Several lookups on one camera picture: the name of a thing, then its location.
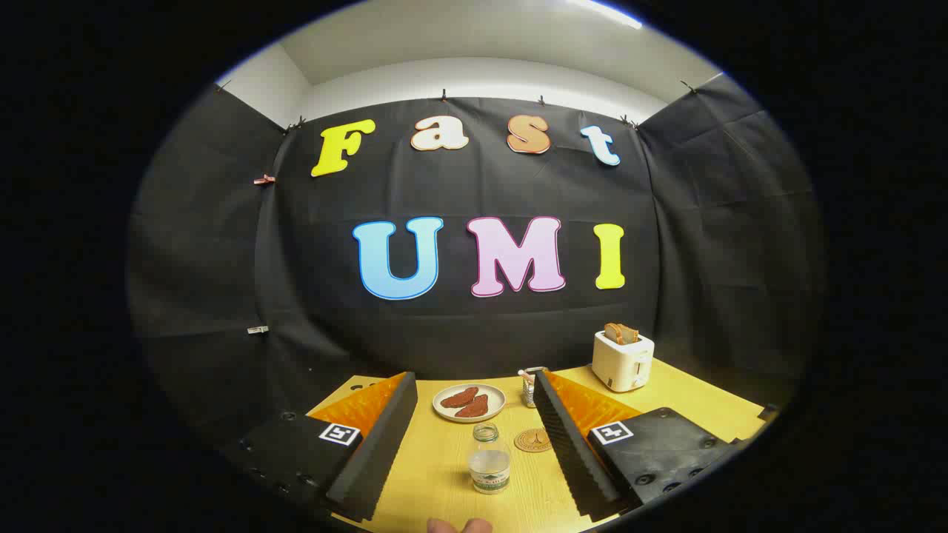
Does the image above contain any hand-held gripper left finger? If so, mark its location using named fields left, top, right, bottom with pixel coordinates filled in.
left=222, top=372, right=418, bottom=523

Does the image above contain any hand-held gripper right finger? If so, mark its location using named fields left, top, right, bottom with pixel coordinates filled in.
left=532, top=369, right=749, bottom=521

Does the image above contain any round cork coaster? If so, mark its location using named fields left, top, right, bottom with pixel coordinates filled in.
left=514, top=427, right=555, bottom=453

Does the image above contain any clear plastic bottle green label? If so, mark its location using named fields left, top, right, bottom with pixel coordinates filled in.
left=468, top=423, right=512, bottom=495

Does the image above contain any wooden table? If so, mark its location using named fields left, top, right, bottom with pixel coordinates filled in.
left=305, top=358, right=778, bottom=533

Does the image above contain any white round plate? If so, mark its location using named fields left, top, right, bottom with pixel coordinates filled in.
left=433, top=383, right=507, bottom=423

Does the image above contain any white toaster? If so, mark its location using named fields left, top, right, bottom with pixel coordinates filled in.
left=592, top=330, right=655, bottom=393

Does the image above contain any black backdrop cloth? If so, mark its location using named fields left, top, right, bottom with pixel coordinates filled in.
left=127, top=74, right=827, bottom=445

